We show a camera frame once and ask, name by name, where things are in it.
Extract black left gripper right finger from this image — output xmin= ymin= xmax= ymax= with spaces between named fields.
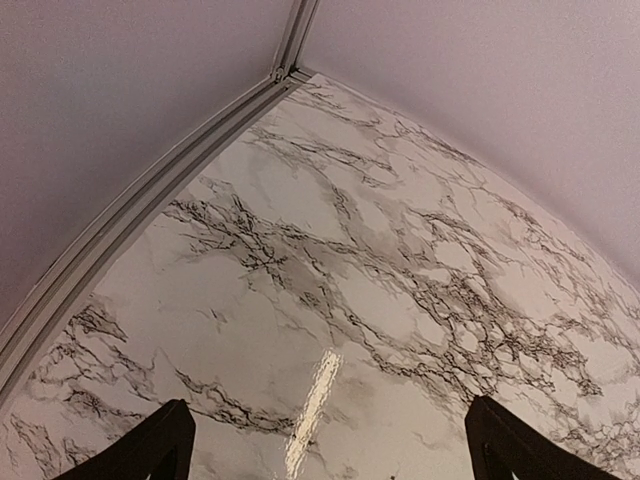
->
xmin=465 ymin=396 xmax=591 ymax=479

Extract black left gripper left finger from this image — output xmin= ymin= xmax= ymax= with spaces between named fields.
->
xmin=57 ymin=399 xmax=196 ymax=480

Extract aluminium left floor rail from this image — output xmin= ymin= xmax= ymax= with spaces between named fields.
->
xmin=1 ymin=71 xmax=312 ymax=406

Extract aluminium frame left post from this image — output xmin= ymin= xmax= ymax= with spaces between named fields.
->
xmin=271 ymin=0 xmax=319 ymax=83

